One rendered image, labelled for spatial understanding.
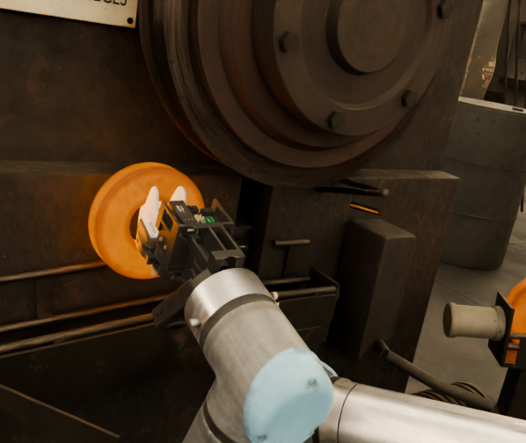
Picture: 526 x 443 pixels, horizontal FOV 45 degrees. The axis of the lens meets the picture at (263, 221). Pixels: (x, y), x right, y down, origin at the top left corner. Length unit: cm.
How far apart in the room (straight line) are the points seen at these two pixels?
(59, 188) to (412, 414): 51
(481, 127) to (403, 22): 271
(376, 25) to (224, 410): 48
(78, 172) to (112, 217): 9
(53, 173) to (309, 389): 45
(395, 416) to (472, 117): 292
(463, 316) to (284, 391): 61
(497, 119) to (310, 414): 302
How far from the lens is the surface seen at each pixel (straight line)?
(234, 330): 61
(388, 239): 106
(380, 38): 82
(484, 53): 518
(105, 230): 81
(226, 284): 64
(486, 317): 114
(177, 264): 72
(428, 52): 89
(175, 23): 77
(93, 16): 87
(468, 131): 355
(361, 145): 94
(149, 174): 81
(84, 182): 87
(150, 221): 79
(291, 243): 105
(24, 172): 84
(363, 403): 73
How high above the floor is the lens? 109
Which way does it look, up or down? 17 degrees down
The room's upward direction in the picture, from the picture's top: 10 degrees clockwise
